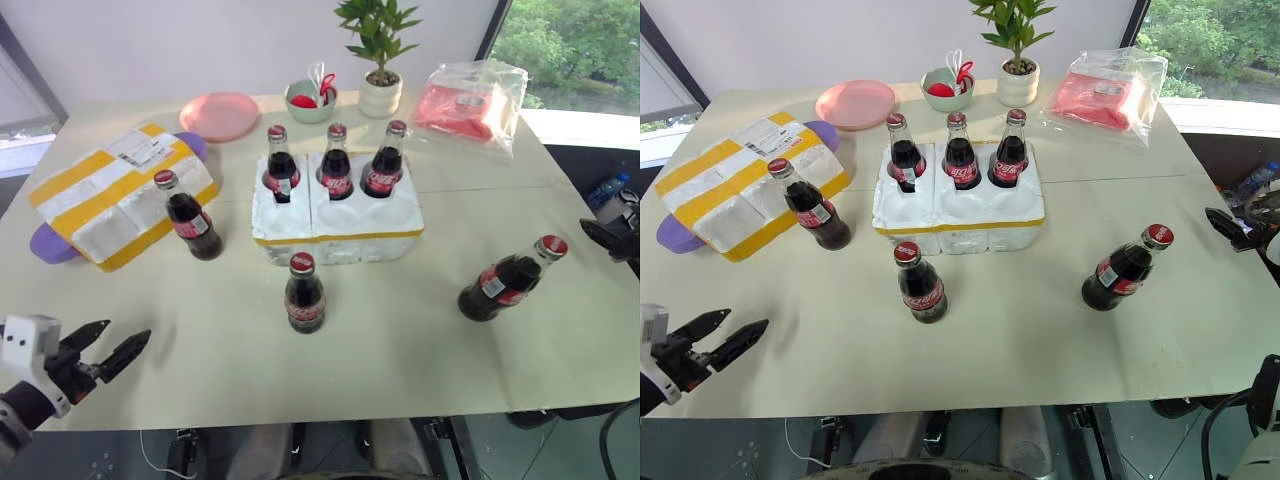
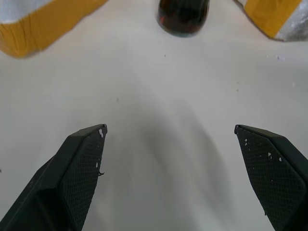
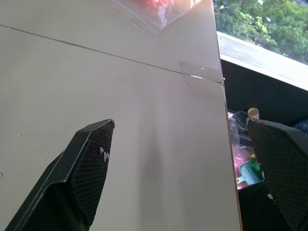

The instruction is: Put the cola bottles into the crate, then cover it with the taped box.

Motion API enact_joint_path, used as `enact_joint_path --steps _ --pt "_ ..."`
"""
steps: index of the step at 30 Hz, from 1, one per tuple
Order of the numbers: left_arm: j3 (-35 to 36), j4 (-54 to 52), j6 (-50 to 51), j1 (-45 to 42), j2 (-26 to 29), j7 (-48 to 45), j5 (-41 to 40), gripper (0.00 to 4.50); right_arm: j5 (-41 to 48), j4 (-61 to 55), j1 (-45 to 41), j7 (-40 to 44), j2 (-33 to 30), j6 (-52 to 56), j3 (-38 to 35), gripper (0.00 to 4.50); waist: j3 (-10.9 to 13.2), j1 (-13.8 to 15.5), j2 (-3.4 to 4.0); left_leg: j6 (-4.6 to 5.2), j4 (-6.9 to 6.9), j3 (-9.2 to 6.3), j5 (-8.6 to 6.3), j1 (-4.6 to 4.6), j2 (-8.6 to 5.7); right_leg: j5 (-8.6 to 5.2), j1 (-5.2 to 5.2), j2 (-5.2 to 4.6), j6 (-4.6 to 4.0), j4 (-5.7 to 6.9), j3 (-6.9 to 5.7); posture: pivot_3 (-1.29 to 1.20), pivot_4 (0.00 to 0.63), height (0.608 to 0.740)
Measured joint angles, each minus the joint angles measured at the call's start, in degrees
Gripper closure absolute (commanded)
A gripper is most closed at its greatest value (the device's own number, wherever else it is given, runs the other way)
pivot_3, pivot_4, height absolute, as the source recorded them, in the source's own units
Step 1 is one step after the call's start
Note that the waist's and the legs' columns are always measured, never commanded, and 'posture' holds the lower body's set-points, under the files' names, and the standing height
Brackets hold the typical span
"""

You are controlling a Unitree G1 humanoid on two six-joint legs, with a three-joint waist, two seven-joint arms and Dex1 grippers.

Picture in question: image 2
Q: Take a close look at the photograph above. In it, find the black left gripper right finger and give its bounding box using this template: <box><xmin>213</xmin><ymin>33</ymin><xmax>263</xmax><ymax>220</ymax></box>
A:
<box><xmin>234</xmin><ymin>124</ymin><xmax>308</xmax><ymax>231</ymax></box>

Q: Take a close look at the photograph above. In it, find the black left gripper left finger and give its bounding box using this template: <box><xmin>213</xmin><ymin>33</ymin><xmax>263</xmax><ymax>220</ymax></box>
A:
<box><xmin>0</xmin><ymin>124</ymin><xmax>108</xmax><ymax>231</ymax></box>

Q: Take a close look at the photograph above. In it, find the dark brown glass bottle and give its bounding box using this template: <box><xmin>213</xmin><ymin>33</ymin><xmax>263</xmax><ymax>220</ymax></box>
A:
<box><xmin>155</xmin><ymin>0</ymin><xmax>209</xmax><ymax>38</ymax></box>

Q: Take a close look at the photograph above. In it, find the yellow and silver package left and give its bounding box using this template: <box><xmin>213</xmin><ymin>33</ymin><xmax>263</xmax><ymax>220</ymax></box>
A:
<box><xmin>0</xmin><ymin>0</ymin><xmax>109</xmax><ymax>58</ymax></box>

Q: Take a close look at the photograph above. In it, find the yellow and silver package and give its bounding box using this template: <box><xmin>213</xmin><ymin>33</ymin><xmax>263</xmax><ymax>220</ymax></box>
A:
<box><xmin>233</xmin><ymin>0</ymin><xmax>308</xmax><ymax>41</ymax></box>
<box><xmin>0</xmin><ymin>0</ymin><xmax>109</xmax><ymax>58</ymax></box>

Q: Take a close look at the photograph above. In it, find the yellow and silver package right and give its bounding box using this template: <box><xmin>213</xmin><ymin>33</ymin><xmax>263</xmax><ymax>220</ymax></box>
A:
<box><xmin>233</xmin><ymin>0</ymin><xmax>308</xmax><ymax>41</ymax></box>

